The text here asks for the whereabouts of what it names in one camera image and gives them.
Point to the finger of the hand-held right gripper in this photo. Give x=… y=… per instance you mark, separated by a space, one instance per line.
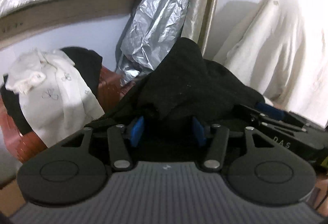
x=256 y=114
x=270 y=110

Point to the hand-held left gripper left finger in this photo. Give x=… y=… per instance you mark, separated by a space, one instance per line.
x=137 y=129

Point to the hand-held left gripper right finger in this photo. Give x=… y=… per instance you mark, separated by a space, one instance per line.
x=198 y=131

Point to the white cloth cover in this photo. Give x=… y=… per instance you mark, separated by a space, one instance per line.
x=281 y=54

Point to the beige curtain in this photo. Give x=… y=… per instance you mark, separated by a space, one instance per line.
x=202 y=3

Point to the white printed cloth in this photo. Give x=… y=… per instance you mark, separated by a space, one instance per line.
x=59 y=95

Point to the crumpled silver foil sheet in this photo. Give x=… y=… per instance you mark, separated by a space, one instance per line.
x=153 y=29

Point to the black sweater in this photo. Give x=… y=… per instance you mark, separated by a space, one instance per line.
x=184 y=80

